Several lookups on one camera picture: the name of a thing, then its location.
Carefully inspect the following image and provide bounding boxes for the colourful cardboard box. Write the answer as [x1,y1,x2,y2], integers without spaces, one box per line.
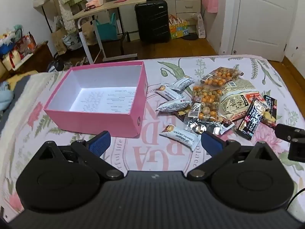
[169,15,189,40]

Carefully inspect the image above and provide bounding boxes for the floral bedsheet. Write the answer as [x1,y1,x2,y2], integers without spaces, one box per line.
[0,54,305,221]

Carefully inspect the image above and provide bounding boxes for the clear bag of orange balls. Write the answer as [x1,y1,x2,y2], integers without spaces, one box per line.
[201,67,245,87]

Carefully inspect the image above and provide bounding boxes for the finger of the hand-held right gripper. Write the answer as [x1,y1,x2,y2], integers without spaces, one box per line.
[274,123,305,142]
[288,138,305,163]

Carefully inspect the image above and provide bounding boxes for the black and red snack packet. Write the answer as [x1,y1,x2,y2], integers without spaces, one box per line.
[261,95,278,126]

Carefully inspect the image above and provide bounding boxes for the brown paper bag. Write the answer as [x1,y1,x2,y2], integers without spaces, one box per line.
[52,27,68,55]

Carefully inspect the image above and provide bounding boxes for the clear bag of wrapped nuts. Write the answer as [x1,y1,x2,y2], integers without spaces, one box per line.
[191,85,223,122]

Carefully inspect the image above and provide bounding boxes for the pink cardboard box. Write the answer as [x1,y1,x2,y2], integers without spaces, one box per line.
[43,61,146,139]

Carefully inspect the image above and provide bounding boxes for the white printed bag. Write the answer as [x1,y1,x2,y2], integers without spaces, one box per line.
[62,32,83,50]

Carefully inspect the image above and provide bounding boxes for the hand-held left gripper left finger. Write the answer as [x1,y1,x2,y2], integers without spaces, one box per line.
[35,131,124,181]

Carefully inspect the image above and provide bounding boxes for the white door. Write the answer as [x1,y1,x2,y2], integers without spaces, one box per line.
[232,0,298,61]

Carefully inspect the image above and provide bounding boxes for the teal bag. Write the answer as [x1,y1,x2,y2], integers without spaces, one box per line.
[96,13,118,41]

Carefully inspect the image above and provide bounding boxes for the white snack packet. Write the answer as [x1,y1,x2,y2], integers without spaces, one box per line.
[170,76,194,91]
[154,84,189,102]
[159,124,201,151]
[156,99,191,112]

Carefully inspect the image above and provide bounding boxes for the black cable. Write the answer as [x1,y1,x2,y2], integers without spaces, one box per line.
[286,188,305,211]

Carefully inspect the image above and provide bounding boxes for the white gift box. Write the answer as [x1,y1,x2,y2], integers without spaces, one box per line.
[2,50,21,71]

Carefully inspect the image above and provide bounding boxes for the dark brown snack packet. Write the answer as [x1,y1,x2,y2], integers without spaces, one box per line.
[175,110,191,123]

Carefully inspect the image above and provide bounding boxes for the light blue cloth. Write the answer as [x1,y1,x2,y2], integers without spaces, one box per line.
[0,81,14,110]

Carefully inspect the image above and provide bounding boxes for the silver snack packet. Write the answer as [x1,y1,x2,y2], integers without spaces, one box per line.
[185,117,235,135]

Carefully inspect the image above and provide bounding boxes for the dark shoes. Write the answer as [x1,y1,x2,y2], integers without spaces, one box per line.
[47,58,65,72]

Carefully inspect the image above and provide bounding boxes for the large cream snack bag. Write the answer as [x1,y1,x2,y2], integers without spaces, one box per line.
[219,79,260,121]

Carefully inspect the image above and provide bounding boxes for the white plastic bag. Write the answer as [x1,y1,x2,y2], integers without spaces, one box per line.
[197,13,206,39]

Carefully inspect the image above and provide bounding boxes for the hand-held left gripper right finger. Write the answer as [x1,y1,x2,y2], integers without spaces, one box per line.
[186,131,275,182]

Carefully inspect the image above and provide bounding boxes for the dark wooden nightstand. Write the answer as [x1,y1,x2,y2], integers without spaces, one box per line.
[0,40,54,77]

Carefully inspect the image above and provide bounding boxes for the black suitcase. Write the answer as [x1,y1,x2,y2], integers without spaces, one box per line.
[135,0,170,44]

